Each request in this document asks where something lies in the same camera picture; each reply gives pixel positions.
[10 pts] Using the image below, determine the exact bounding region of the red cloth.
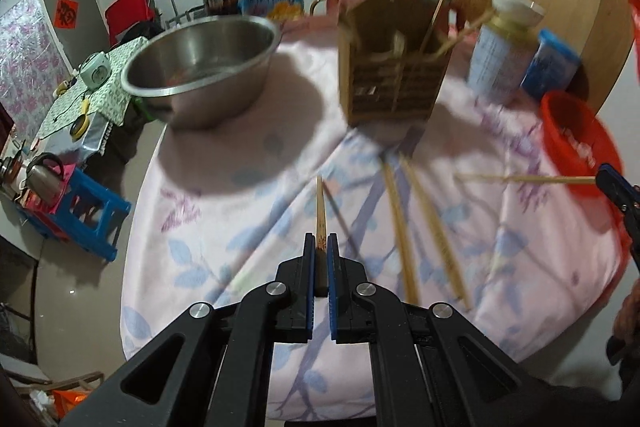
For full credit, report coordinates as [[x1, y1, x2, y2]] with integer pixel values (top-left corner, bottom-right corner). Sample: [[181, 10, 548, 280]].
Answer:
[[104, 0, 155, 50]]

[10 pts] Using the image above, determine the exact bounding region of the small red paper diamond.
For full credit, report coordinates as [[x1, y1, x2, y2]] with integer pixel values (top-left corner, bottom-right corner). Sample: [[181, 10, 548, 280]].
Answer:
[[52, 0, 81, 30]]

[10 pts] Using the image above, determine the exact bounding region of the milk powder tin gold lid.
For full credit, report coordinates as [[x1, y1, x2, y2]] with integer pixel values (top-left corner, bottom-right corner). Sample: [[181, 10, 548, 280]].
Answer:
[[467, 14, 538, 105]]

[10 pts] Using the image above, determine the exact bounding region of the bunch of wooden chopsticks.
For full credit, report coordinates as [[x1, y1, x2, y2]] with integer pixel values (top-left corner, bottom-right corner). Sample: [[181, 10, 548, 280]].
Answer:
[[390, 0, 498, 60]]

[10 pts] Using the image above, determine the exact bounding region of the pink floral tablecloth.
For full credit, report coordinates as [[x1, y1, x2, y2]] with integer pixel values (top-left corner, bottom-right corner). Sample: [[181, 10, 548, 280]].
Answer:
[[120, 14, 626, 408]]

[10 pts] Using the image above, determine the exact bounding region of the orange plastic bag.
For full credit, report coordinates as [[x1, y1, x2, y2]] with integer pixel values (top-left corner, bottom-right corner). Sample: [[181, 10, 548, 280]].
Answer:
[[50, 389, 98, 420]]

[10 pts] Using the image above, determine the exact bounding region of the pink floral plastic sheet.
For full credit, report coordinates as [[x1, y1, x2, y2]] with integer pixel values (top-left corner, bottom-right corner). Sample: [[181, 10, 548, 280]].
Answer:
[[0, 0, 71, 148]]

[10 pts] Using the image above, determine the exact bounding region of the stainless steel basin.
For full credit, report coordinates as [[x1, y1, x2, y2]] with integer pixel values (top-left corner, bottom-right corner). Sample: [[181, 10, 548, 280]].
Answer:
[[120, 16, 282, 130]]

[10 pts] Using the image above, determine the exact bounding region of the plain wooden chopstick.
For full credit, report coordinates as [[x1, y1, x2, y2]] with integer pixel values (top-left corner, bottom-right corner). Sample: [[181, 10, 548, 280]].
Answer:
[[399, 154, 472, 312], [381, 157, 420, 304], [454, 173, 598, 186]]

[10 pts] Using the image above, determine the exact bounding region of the blue plastic stool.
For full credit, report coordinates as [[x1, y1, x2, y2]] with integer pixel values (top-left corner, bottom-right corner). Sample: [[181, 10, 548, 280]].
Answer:
[[27, 167, 133, 263]]

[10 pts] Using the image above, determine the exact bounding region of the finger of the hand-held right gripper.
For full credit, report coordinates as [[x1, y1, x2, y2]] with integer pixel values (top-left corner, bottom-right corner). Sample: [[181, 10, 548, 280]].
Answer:
[[595, 163, 640, 212], [620, 207, 640, 267]]

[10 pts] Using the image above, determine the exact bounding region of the pale green rice cooker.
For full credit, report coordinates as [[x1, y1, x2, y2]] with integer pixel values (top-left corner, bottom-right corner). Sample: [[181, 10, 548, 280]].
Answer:
[[80, 52, 112, 90]]

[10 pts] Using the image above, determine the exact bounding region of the red plastic basket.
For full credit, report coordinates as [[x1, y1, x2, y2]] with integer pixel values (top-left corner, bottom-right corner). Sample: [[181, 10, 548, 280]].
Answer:
[[540, 91, 626, 200]]

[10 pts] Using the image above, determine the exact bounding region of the blue lidded plastic canister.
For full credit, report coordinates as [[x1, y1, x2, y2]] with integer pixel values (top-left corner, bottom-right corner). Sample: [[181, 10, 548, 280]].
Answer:
[[520, 29, 582, 102]]

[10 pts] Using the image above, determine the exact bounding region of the wooden chopstick with painted end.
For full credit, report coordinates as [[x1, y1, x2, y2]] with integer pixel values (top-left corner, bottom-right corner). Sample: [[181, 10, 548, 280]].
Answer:
[[315, 175, 329, 255]]

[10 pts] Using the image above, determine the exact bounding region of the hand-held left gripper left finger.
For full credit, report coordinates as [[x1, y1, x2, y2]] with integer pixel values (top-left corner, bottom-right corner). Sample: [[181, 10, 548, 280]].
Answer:
[[59, 232, 318, 427]]

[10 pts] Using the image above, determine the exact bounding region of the stainless steel kettle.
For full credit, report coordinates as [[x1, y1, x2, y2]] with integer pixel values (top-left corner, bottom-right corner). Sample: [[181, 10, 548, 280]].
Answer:
[[25, 152, 68, 205]]

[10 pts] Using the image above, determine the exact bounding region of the side table with green cloth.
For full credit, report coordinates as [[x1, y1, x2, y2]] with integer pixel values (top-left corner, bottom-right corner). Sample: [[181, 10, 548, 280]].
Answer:
[[37, 38, 151, 158]]

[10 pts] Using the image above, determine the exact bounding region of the person's right hand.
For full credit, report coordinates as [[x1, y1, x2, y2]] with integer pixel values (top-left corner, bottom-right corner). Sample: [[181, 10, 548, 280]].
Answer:
[[614, 279, 640, 348]]

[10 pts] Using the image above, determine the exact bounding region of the red hanging decoration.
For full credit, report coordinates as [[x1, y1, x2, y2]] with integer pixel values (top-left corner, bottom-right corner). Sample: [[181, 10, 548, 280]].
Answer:
[[625, 0, 640, 82]]

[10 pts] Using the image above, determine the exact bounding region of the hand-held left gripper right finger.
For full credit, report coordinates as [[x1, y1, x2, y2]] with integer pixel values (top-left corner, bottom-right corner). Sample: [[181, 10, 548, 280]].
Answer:
[[327, 233, 576, 427]]

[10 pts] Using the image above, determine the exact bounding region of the wooden chopstick holder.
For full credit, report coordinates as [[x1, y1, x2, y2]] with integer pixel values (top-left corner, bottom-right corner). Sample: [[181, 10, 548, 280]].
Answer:
[[337, 0, 458, 128]]

